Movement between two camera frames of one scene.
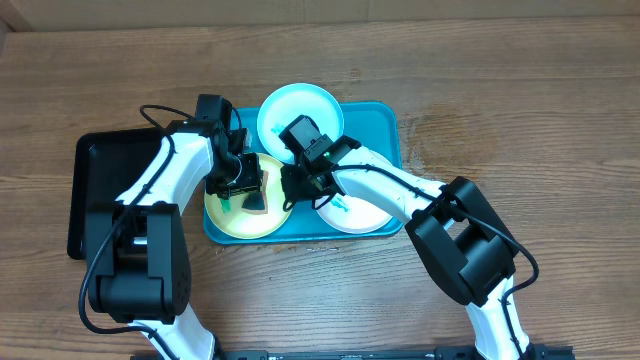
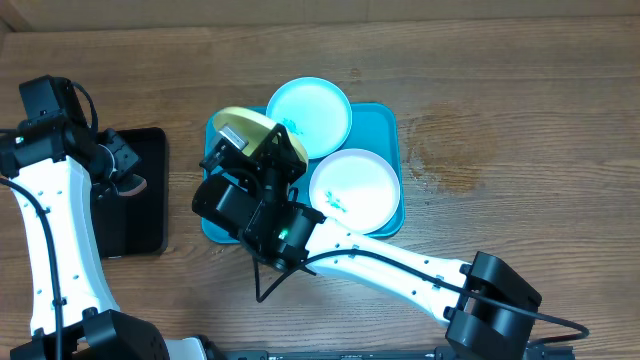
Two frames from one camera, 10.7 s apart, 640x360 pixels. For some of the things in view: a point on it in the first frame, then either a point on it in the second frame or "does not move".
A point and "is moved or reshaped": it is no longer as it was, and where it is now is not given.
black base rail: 442,352 does not move
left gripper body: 239,174 -> 114,158
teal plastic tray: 372,125 does not move
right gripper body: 304,187 -> 282,171
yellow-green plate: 239,224 is moved or reshaped
